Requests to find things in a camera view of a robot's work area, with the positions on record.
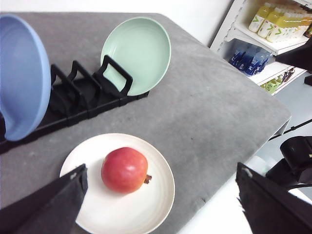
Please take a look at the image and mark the blue plate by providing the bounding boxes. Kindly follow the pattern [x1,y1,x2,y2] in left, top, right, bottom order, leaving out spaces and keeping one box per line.
[0,14,51,142]

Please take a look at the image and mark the yellow juice bottles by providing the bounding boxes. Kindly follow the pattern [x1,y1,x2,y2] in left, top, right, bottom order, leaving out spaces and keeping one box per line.
[249,5,312,42]

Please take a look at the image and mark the light green plate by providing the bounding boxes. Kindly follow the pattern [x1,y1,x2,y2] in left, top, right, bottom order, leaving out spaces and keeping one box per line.
[100,17,171,96]

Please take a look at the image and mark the white store shelf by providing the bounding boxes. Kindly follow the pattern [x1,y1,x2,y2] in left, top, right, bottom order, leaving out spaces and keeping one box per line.
[210,0,312,95]

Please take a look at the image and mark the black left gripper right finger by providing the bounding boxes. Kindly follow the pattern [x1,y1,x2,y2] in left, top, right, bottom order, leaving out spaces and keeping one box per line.
[235,163,312,234]

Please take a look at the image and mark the red pomegranate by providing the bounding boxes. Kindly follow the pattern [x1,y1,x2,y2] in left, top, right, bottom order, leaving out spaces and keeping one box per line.
[101,147,152,194]

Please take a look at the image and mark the black dish rack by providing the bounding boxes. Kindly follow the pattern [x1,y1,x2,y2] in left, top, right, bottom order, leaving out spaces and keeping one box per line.
[0,55,150,154]

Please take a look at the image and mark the white plate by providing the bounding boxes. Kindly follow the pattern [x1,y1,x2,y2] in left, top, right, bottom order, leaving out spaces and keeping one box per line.
[60,134,176,234]

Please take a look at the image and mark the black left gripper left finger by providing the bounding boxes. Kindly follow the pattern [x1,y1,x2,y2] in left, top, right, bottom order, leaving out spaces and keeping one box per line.
[0,164,88,234]

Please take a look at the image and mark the green drink bottles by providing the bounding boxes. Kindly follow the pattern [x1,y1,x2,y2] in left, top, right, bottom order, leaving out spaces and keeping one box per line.
[260,76,282,93]

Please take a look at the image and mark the blue water bottles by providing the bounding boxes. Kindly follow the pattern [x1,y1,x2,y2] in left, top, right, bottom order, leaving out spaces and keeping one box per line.
[229,50,273,76]

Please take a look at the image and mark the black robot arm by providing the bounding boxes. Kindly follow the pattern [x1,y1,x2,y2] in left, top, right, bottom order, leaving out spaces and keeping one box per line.
[0,136,312,234]

